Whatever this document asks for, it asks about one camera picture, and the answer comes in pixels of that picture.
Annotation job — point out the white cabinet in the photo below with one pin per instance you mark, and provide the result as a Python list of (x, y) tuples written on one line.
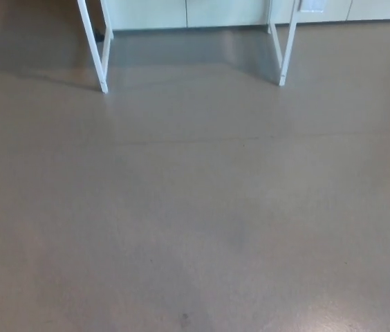
[(222, 12)]

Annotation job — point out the small black floor object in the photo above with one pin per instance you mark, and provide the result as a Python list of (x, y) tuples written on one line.
[(99, 36)]

